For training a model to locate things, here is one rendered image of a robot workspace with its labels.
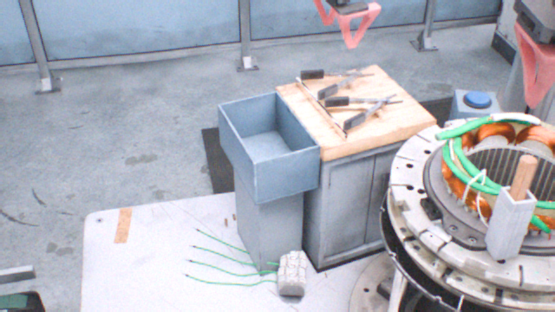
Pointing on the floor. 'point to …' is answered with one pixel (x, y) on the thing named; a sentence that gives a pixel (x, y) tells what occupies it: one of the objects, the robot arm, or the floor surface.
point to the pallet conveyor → (29, 302)
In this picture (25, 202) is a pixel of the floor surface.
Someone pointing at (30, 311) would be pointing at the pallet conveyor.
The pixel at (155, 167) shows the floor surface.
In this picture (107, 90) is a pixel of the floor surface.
